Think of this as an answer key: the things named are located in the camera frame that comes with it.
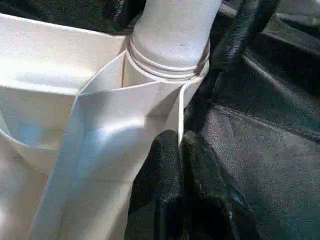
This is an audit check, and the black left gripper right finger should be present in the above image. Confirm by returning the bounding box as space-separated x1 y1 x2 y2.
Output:
181 131 263 240

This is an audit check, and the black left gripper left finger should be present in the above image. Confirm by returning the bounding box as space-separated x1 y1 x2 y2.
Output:
124 129 187 240

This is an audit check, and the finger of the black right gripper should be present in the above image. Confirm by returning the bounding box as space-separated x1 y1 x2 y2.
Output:
208 0 280 73

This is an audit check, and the white plastic table leg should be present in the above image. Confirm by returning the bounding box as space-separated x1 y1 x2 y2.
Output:
128 0 222 78

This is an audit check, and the white plastic table top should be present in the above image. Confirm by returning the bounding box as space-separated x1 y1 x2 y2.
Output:
0 12 211 240

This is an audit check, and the black table mat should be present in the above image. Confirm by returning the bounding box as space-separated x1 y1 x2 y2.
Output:
0 0 320 240

